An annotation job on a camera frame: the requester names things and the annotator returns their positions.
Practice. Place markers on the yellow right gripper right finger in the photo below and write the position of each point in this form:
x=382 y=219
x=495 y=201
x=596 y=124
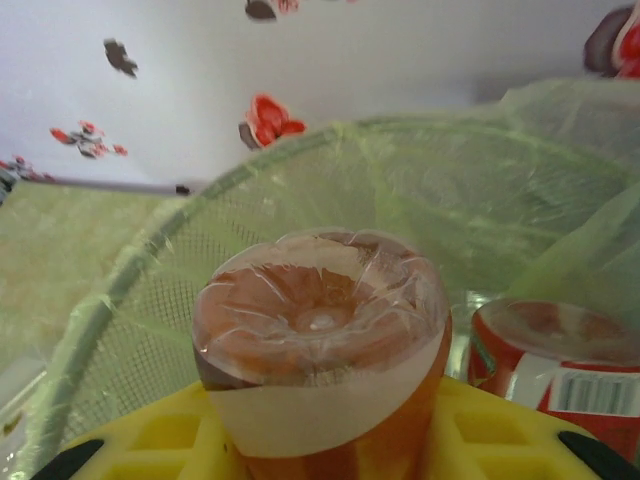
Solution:
x=500 y=440

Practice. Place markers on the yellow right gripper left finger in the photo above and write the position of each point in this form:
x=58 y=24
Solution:
x=165 y=440

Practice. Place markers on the red label bottle orange cap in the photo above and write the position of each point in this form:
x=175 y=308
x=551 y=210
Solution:
x=550 y=350

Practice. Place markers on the orange tea bottle red label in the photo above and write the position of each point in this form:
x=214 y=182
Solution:
x=320 y=350

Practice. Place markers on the mesh bin with green liner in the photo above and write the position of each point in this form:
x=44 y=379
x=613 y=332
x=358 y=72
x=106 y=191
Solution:
x=450 y=200

